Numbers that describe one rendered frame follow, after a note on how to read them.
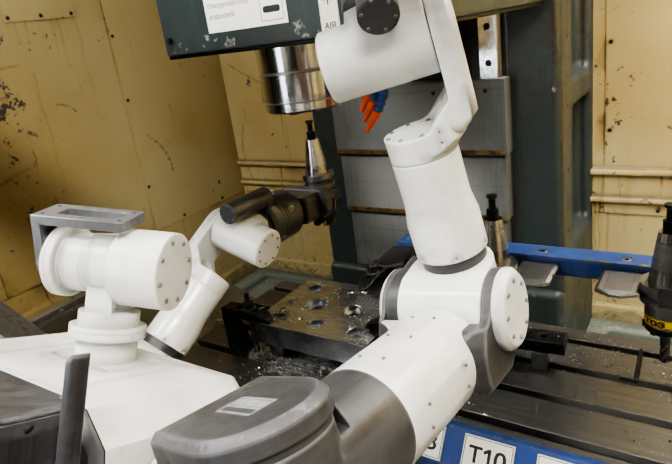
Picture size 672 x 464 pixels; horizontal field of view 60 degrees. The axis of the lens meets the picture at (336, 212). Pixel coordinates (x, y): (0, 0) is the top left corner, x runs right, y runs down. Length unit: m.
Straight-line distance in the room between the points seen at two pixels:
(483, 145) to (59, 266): 1.09
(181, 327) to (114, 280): 0.42
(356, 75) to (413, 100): 0.97
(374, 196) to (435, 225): 1.07
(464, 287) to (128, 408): 0.31
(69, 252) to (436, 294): 0.33
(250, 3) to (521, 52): 0.72
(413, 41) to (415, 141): 0.09
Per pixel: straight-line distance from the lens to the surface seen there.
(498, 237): 0.85
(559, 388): 1.18
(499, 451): 0.97
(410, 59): 0.51
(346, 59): 0.51
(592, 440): 1.08
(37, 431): 0.42
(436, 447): 1.00
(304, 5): 0.84
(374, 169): 1.59
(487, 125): 1.42
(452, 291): 0.56
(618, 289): 0.83
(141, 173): 2.12
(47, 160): 1.93
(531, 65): 1.42
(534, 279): 0.85
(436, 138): 0.52
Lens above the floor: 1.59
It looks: 18 degrees down
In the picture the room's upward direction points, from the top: 8 degrees counter-clockwise
